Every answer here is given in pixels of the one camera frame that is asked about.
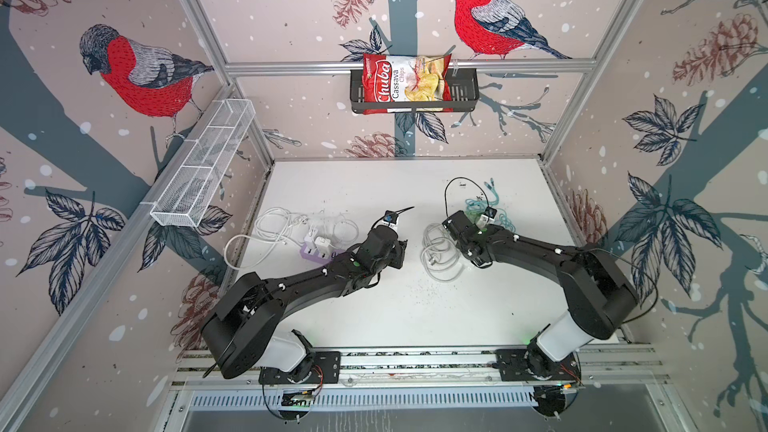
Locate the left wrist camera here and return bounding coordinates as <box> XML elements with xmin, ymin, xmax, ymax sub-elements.
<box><xmin>383</xmin><ymin>210</ymin><xmax>399</xmax><ymax>227</ymax></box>

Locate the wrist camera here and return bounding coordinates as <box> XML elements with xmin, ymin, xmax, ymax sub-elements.
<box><xmin>383</xmin><ymin>210</ymin><xmax>399</xmax><ymax>227</ymax></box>
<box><xmin>481</xmin><ymin>206</ymin><xmax>498</xmax><ymax>222</ymax></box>

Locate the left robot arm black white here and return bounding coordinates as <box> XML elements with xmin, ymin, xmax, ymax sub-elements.
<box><xmin>200</xmin><ymin>225</ymin><xmax>407</xmax><ymax>382</ymax></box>

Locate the black wall basket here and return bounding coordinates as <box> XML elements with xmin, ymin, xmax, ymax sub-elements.
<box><xmin>350</xmin><ymin>69</ymin><xmax>479</xmax><ymax>115</ymax></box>

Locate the white wire mesh shelf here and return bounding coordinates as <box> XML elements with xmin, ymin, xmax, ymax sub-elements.
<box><xmin>150</xmin><ymin>98</ymin><xmax>255</xmax><ymax>228</ymax></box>

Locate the purple strip white cable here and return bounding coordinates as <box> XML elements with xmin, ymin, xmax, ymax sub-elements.
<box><xmin>223</xmin><ymin>206</ymin><xmax>361</xmax><ymax>271</ymax></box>

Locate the white charger plug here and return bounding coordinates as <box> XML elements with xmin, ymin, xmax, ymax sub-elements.
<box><xmin>314</xmin><ymin>236</ymin><xmax>332</xmax><ymax>259</ymax></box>

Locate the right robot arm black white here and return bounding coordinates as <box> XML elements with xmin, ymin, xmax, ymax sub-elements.
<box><xmin>442</xmin><ymin>211</ymin><xmax>639</xmax><ymax>379</ymax></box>

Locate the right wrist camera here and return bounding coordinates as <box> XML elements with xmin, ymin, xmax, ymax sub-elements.
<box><xmin>481</xmin><ymin>206</ymin><xmax>498</xmax><ymax>222</ymax></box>

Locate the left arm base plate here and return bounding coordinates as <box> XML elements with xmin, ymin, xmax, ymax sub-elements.
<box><xmin>258</xmin><ymin>351</ymin><xmax>341</xmax><ymax>386</ymax></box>

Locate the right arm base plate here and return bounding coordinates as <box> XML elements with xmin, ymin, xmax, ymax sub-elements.
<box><xmin>494</xmin><ymin>347</ymin><xmax>581</xmax><ymax>382</ymax></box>

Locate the purple power strip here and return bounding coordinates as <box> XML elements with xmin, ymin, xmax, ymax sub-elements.
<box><xmin>299</xmin><ymin>243</ymin><xmax>343</xmax><ymax>264</ymax></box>

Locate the green teal cable tangle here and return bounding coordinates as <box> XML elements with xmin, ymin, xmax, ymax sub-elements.
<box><xmin>463</xmin><ymin>178</ymin><xmax>517</xmax><ymax>234</ymax></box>

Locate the red cassava chips bag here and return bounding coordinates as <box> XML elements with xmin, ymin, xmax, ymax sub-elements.
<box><xmin>361</xmin><ymin>54</ymin><xmax>452</xmax><ymax>114</ymax></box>

